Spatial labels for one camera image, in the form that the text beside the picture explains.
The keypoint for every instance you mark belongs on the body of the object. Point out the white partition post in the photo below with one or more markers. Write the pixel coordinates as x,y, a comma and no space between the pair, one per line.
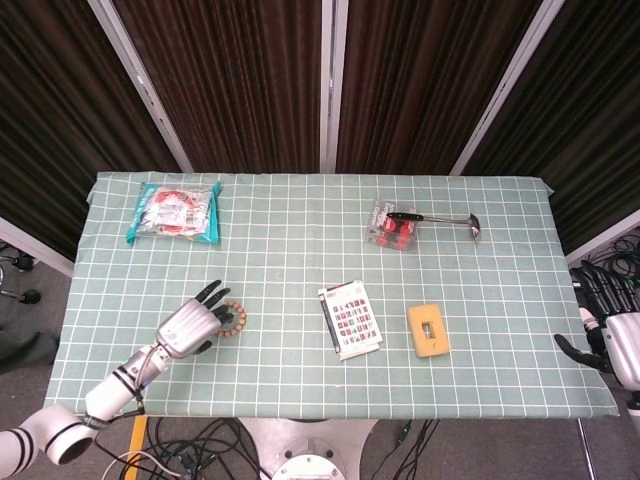
142,90
332,85
505,90

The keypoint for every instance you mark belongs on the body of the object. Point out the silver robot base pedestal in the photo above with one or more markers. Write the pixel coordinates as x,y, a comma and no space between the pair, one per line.
307,450

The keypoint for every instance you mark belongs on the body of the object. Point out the black chair caster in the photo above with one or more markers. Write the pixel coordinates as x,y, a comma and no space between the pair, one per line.
22,261
30,297

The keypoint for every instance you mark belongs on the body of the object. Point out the green checkered tablecloth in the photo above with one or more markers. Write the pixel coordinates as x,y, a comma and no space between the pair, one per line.
300,270

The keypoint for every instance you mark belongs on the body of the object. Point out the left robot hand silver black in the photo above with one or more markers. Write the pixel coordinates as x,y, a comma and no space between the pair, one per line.
187,327

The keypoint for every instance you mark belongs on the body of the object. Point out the dark brown curtain panel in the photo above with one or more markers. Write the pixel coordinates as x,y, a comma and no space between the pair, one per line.
230,85
425,85
55,110
590,115

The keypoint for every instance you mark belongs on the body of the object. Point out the yellow sponge with hole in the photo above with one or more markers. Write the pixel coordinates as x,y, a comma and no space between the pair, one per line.
429,331

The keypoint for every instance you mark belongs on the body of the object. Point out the white card box with pictures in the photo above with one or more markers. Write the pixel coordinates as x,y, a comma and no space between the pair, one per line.
352,320

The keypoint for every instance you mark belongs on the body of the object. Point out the white partition base rail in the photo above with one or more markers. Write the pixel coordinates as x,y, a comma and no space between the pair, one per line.
605,237
35,247

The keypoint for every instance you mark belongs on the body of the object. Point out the clear box of red capsules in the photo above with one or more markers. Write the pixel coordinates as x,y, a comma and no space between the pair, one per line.
392,235

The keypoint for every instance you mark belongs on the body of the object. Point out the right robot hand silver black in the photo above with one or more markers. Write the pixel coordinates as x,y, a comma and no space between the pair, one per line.
625,345

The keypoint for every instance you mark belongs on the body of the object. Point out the metal table leg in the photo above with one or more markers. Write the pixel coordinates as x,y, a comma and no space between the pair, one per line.
587,450

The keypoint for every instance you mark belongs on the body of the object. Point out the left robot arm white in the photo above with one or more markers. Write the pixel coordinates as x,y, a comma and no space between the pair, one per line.
107,395

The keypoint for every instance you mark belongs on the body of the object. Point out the teal snack bag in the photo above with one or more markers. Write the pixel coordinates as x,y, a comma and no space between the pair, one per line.
175,210

